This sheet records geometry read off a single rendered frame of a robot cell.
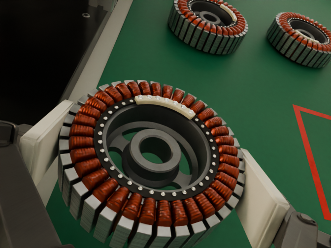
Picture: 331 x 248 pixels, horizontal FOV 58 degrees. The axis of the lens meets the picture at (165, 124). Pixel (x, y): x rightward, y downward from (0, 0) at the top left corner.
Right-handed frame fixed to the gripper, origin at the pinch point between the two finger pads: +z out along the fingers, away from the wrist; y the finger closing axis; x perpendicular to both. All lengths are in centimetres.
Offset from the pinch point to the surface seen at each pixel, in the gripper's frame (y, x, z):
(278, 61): 17.6, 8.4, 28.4
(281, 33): 17.0, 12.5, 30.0
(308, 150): 18.4, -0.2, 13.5
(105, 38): -7.3, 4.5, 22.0
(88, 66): -7.7, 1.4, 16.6
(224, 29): 7.0, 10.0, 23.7
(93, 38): -8.0, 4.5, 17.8
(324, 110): 23.0, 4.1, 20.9
